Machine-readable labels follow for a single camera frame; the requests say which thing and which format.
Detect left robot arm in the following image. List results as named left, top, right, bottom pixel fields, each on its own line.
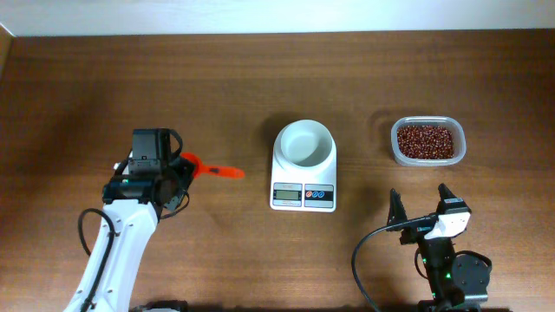
left=66, top=128, right=195, bottom=311

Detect clear plastic bean container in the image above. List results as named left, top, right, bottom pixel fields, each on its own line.
left=391, top=116, right=467, bottom=166

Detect white digital kitchen scale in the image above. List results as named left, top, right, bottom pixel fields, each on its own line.
left=269, top=137, right=337, bottom=212

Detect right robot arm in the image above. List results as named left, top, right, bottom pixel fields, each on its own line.
left=387, top=184, right=493, bottom=311

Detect orange plastic measuring scoop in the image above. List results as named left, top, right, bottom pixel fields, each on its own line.
left=180, top=153, right=245, bottom=179

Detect white round bowl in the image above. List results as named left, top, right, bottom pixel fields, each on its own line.
left=277, top=120, right=336, bottom=168

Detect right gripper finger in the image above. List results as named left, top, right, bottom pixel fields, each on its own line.
left=386, top=188, right=408, bottom=231
left=438, top=183, right=454, bottom=201

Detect red beans in container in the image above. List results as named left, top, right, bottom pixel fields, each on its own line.
left=396, top=126, right=454, bottom=159

